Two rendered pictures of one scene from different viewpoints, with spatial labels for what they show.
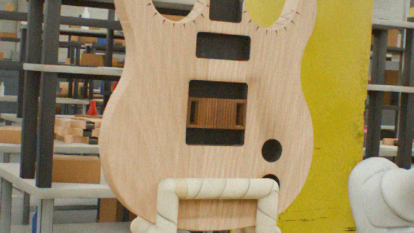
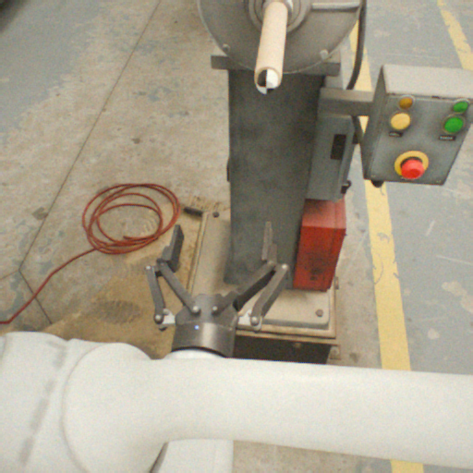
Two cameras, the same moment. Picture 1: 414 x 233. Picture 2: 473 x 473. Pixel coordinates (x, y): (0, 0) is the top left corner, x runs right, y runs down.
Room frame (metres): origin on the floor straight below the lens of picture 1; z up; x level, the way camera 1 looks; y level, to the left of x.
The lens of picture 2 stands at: (1.26, -0.30, 1.55)
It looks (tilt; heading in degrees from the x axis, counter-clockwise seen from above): 49 degrees down; 304
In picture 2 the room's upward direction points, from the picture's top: straight up
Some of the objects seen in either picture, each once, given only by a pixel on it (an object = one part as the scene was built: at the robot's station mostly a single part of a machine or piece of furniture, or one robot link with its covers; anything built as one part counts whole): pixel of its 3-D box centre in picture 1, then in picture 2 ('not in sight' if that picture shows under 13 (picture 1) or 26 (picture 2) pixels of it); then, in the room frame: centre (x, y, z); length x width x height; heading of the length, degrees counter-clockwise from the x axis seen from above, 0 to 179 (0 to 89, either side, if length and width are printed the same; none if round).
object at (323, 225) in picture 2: not in sight; (319, 224); (1.58, -1.22, 0.49); 0.25 x 0.12 x 0.37; 117
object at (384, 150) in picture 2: not in sight; (392, 118); (1.44, -1.13, 0.99); 0.24 x 0.21 x 0.26; 117
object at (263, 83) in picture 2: not in sight; (267, 83); (1.51, -0.72, 1.25); 0.02 x 0.02 x 0.02; 27
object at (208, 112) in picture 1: (213, 112); not in sight; (1.28, -0.01, 1.31); 0.10 x 0.03 x 0.05; 114
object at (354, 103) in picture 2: not in sight; (366, 103); (1.49, -1.10, 1.02); 0.19 x 0.04 x 0.04; 27
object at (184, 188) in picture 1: (219, 188); not in sight; (1.25, -0.03, 1.20); 0.20 x 0.03 x 0.03; 114
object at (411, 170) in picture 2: not in sight; (411, 166); (1.36, -1.03, 0.97); 0.04 x 0.04 x 0.04; 27
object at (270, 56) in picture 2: not in sight; (272, 42); (1.55, -0.81, 1.25); 0.18 x 0.03 x 0.03; 117
